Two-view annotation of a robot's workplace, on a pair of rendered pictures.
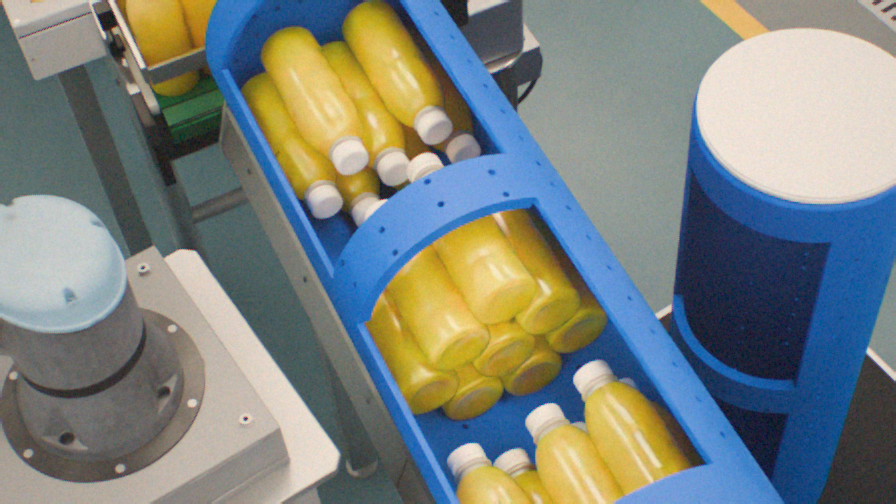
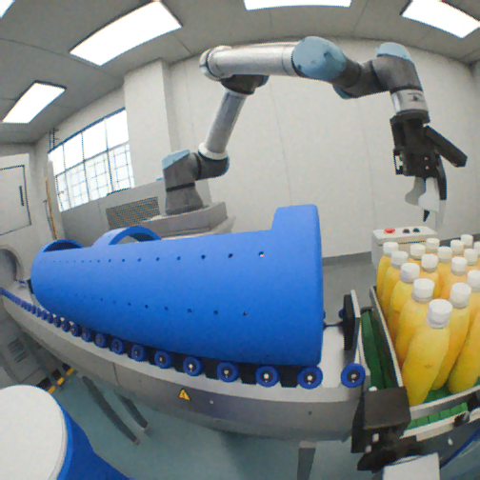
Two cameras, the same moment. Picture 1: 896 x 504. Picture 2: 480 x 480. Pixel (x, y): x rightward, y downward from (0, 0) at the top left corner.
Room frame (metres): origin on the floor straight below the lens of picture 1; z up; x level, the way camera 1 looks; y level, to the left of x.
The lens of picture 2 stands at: (1.48, -0.20, 1.28)
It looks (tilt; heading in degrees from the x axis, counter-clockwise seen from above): 13 degrees down; 132
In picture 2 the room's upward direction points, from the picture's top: 9 degrees counter-clockwise
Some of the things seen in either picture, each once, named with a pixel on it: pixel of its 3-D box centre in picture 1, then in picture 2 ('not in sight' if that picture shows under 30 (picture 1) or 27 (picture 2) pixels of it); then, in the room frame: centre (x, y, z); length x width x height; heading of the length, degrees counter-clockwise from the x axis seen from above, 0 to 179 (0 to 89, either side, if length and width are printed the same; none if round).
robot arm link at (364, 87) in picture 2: not in sight; (355, 78); (1.41, 0.30, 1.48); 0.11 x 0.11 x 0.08; 76
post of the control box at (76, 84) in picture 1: (138, 242); not in sight; (1.46, 0.53, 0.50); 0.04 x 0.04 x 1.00; 21
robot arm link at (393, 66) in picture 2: not in sight; (398, 70); (1.51, 0.29, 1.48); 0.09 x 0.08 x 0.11; 166
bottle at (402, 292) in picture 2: not in sight; (404, 316); (1.49, 0.24, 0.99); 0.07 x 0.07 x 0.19
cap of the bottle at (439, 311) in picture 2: not in sight; (439, 311); (1.54, 0.11, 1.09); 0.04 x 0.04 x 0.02
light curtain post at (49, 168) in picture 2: not in sight; (75, 290); (-0.13, -0.06, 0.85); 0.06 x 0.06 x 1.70; 21
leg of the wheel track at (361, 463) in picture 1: (341, 375); not in sight; (1.29, 0.22, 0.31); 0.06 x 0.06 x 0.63; 21
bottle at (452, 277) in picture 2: not in sight; (450, 308); (1.60, 0.29, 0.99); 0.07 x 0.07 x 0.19
